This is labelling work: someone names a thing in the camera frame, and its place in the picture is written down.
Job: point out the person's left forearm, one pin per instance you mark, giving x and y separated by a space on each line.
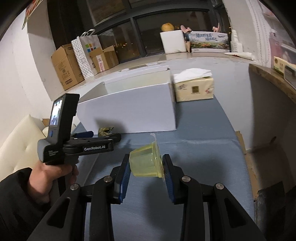
13 208

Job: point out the white foam box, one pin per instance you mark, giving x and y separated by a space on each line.
173 42

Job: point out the wall poster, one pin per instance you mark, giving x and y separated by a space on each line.
31 12

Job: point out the rolled white paper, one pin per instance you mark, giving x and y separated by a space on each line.
240 56

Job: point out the small green snack packet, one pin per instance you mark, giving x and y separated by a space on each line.
105 132

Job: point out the white cardboard box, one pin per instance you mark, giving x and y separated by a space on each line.
129 109

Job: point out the grey black device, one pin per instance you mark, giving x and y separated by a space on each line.
291 71

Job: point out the brown stone counter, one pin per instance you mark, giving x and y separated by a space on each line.
272 80

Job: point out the pale yellow jelly cup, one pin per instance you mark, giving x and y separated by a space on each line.
145 162

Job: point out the printed landscape carton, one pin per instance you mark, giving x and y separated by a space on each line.
209 41

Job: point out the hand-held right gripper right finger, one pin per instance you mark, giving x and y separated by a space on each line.
168 180

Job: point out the person's left hand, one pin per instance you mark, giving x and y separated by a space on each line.
44 180

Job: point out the cardboard piece beside sofa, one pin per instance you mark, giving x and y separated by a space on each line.
45 127

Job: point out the pink plastic toy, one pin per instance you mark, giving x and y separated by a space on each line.
216 29
186 29

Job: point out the cream sofa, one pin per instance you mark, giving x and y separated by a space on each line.
18 146

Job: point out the dark window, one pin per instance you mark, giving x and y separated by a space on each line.
148 23

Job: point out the beige tissue pack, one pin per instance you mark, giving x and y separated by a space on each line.
194 89

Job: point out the yellow pomelo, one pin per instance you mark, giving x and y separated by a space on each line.
167 27

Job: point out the blue grey table mat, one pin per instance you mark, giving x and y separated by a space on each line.
196 150

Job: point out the small brown cardboard box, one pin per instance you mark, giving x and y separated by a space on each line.
104 60

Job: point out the white plastic bottle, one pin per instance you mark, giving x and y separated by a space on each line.
235 42

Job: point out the yellow carton box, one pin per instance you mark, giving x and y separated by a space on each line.
279 64

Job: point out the white dotted gift bag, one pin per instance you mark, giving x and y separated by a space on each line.
85 55

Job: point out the flat cardboard sheet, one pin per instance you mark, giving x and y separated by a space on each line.
241 141

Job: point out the large brown cardboard box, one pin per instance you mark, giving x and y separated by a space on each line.
67 67

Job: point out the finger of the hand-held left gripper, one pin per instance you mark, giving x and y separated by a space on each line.
84 134
101 138

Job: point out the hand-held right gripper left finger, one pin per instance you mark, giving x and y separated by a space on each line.
123 180

